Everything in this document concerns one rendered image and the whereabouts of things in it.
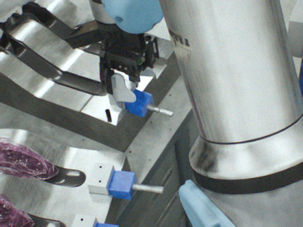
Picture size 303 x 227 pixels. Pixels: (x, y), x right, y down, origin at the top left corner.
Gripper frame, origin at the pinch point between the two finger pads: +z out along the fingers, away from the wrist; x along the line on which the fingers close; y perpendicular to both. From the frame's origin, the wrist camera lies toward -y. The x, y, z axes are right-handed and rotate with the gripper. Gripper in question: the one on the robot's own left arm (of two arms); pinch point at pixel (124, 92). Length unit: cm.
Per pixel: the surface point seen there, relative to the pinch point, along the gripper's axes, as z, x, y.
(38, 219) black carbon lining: 5.4, -28.8, -1.2
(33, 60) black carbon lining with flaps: 0.4, 0.3, -24.4
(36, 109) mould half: 7.8, -6.8, -20.6
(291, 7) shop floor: 91, 155, -12
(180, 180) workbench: 45.1, 11.1, 2.7
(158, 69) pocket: 4.6, 12.2, 0.3
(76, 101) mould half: 2.3, -4.6, -9.4
